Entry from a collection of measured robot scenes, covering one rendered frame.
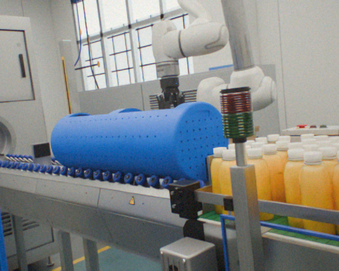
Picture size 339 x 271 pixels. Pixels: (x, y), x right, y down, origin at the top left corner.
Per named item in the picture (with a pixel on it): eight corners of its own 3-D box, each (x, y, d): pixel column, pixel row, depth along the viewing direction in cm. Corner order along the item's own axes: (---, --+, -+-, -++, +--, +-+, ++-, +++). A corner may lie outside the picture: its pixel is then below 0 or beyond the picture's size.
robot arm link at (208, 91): (205, 122, 216) (199, 81, 216) (238, 117, 208) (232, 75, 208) (194, 123, 201) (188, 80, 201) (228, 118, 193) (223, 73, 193)
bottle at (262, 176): (275, 214, 113) (269, 151, 111) (273, 222, 106) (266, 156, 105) (249, 213, 115) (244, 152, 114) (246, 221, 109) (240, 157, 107)
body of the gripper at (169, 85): (170, 78, 161) (172, 101, 161) (154, 79, 155) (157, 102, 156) (183, 76, 155) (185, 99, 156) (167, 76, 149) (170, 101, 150)
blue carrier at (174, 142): (103, 164, 213) (97, 111, 211) (232, 175, 149) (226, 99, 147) (53, 173, 194) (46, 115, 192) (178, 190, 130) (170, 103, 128)
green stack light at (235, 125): (236, 134, 86) (234, 112, 86) (261, 134, 82) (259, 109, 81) (217, 138, 82) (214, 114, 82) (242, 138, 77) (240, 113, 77)
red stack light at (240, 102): (234, 111, 86) (232, 93, 86) (259, 109, 81) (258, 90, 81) (214, 114, 82) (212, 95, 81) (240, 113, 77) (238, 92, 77)
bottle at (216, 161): (240, 213, 117) (234, 153, 115) (217, 216, 116) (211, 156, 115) (234, 207, 124) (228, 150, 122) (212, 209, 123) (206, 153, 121)
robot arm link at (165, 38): (149, 63, 152) (181, 58, 146) (144, 21, 150) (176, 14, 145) (160, 65, 162) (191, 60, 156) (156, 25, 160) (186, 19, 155)
